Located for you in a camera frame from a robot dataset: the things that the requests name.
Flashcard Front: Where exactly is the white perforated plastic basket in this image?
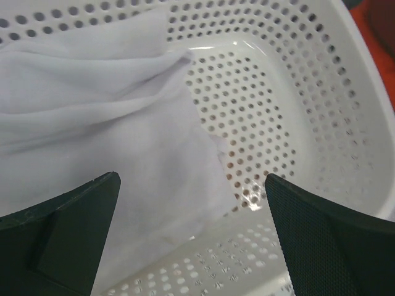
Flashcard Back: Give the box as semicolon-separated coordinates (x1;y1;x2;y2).
1;1;394;295

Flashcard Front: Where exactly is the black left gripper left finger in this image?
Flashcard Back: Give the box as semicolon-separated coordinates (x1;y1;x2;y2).
1;172;121;295

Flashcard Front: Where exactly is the orange folded t shirt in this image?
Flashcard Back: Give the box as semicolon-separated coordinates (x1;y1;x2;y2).
350;0;394;104

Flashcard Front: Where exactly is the white t shirt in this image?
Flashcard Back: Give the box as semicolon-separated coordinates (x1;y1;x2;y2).
1;8;236;292

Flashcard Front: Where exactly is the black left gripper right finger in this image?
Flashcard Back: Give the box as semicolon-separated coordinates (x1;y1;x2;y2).
265;174;394;295

